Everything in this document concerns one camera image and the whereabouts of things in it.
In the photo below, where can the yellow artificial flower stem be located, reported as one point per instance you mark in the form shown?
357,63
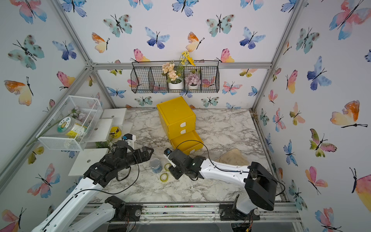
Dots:
184,60

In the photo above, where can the yellow toy on shelf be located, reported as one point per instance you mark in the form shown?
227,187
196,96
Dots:
115,133

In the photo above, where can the yellow drawer cabinet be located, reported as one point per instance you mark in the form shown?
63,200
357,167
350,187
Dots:
179,123

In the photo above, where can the clear mesh storage box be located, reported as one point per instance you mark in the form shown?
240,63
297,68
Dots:
85,109

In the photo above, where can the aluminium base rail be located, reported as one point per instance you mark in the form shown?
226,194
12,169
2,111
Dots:
156,213

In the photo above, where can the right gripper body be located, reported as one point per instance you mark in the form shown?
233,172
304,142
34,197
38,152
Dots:
176,169

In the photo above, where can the peach flowers white pot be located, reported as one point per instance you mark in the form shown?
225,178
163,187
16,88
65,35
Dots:
174,80

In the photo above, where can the black wire wall basket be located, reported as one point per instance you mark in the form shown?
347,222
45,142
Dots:
146,77

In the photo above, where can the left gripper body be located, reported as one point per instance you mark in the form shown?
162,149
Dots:
131,159

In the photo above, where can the white stepped shelf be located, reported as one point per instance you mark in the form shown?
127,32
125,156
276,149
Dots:
99,141

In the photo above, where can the pink flowers white pot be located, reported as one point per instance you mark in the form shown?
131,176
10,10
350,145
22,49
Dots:
193,81

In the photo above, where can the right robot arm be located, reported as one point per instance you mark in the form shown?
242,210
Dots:
260,186

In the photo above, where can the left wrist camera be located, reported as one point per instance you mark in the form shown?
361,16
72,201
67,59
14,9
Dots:
130,139

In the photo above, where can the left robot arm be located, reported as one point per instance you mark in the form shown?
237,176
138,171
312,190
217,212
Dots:
62,219

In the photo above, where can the green lid plastic jar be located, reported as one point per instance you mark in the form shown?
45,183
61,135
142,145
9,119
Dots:
71,127

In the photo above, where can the beige work glove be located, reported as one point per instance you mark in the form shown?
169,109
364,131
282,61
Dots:
233,157

